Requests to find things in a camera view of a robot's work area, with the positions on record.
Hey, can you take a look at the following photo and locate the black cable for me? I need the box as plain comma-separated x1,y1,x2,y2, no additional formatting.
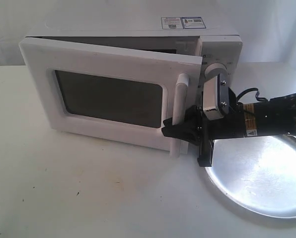
234,88,263,104

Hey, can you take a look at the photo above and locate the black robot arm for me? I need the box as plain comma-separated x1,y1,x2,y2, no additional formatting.
161,88,296,167

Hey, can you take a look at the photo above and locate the white microwave oven body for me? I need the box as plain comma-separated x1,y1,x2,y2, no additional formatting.
26,15,242,83

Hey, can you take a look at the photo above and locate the white microwave door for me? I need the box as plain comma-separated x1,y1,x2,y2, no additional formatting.
19,38,202,155

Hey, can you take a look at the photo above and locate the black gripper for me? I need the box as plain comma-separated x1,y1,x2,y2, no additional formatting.
161,86,245,168

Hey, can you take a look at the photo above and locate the upper white control knob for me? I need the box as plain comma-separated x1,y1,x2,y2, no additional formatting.
204,62,228,82

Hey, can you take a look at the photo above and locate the blue white warning sticker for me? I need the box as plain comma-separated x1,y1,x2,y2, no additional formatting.
161,16,206,30

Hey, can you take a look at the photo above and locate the round silver metal tray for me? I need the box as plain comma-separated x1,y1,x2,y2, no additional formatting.
205,135,296,219

